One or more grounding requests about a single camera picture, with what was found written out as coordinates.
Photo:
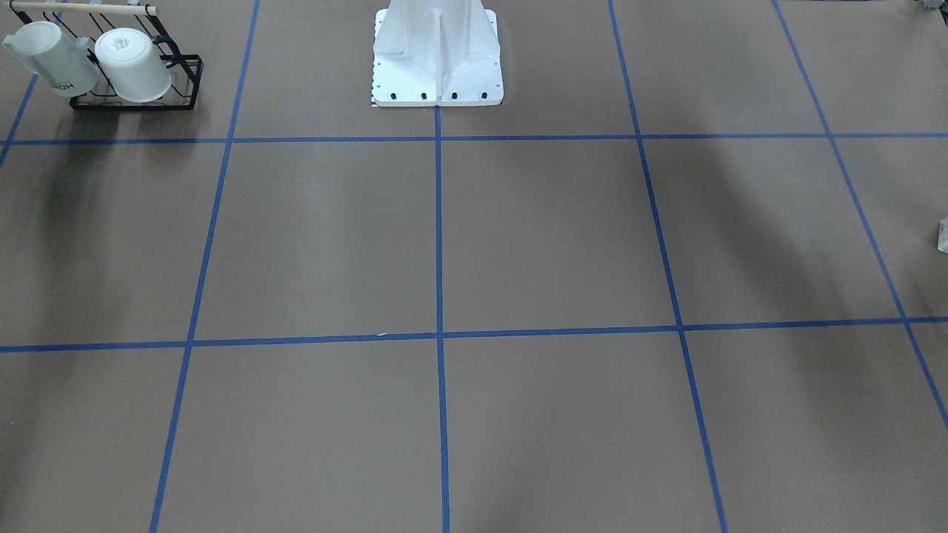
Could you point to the milk carton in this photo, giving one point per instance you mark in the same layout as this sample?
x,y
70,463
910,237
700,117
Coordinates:
x,y
942,236

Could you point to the white cup on rack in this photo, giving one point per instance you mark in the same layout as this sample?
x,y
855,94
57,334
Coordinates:
x,y
44,49
133,64

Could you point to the wooden rod of rack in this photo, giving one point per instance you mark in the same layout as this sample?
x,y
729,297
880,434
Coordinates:
x,y
69,7

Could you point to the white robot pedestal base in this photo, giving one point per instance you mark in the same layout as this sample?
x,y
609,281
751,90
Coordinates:
x,y
436,53

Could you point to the black wire cup rack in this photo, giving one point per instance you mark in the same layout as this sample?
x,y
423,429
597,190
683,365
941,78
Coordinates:
x,y
86,28

